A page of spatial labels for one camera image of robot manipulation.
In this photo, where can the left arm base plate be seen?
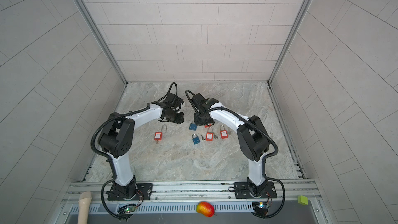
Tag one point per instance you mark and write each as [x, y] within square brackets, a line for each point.
[141, 191]

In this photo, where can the mango fruit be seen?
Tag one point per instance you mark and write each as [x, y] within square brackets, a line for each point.
[206, 209]

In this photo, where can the aluminium rail frame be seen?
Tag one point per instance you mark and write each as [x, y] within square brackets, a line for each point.
[175, 202]

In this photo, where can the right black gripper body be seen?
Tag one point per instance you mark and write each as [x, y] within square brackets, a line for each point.
[202, 120]

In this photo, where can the right circuit board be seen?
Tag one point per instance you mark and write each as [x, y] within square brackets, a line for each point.
[260, 208]

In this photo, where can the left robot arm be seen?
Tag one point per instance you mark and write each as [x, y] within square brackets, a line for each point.
[114, 139]

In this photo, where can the beige wooden handle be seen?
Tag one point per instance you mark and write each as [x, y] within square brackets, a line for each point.
[84, 205]

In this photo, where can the green cube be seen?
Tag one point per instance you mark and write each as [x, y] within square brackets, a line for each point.
[302, 200]

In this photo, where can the left circuit board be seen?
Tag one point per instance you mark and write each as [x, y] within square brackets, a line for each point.
[127, 209]

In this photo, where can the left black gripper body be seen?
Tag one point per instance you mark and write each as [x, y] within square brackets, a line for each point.
[176, 117]

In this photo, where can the blue padlock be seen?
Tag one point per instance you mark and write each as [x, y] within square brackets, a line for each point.
[195, 139]
[193, 127]

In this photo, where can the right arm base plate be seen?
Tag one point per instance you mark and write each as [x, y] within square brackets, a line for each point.
[248, 190]

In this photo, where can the circuit board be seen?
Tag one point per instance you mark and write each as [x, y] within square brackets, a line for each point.
[127, 209]
[260, 208]

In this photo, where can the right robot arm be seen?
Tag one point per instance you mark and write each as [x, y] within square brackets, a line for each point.
[252, 136]

